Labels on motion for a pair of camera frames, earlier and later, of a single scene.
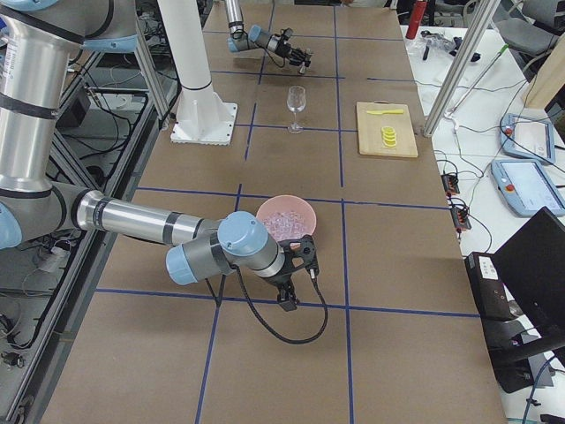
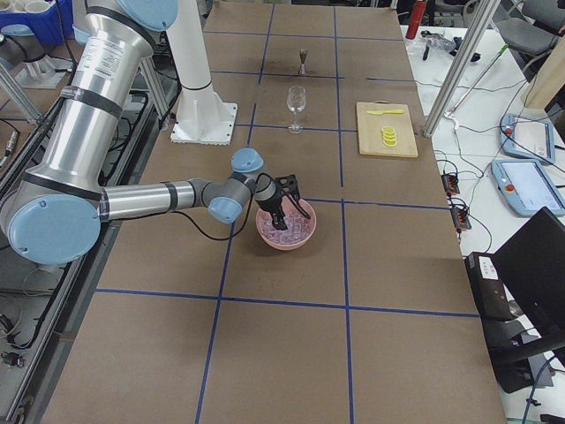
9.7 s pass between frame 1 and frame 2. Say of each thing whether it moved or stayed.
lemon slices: stayed
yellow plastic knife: stayed
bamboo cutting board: stayed
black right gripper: moved
